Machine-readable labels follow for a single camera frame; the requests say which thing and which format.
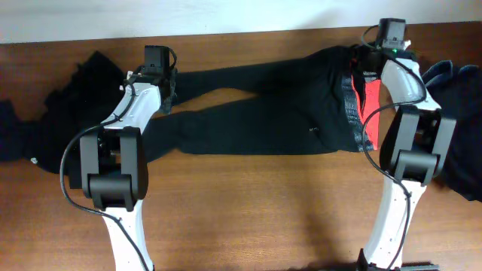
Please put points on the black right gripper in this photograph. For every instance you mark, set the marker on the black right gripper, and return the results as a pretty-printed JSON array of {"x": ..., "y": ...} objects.
[{"x": 363, "y": 55}]

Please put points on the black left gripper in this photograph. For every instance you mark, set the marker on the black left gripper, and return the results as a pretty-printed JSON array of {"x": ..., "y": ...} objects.
[{"x": 168, "y": 96}]

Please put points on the black leggings red waistband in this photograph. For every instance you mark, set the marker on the black leggings red waistband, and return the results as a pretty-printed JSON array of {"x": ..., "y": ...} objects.
[{"x": 312, "y": 105}]

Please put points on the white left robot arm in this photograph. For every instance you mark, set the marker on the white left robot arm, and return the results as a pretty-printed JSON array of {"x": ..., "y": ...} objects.
[{"x": 114, "y": 171}]

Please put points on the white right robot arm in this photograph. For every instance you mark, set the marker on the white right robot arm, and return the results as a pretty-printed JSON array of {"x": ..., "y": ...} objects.
[{"x": 413, "y": 151}]

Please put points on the black garment pile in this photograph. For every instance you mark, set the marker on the black garment pile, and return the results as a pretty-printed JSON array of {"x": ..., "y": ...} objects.
[{"x": 89, "y": 98}]

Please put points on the dark blue jeans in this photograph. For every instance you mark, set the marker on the dark blue jeans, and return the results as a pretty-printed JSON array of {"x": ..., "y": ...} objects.
[{"x": 458, "y": 91}]

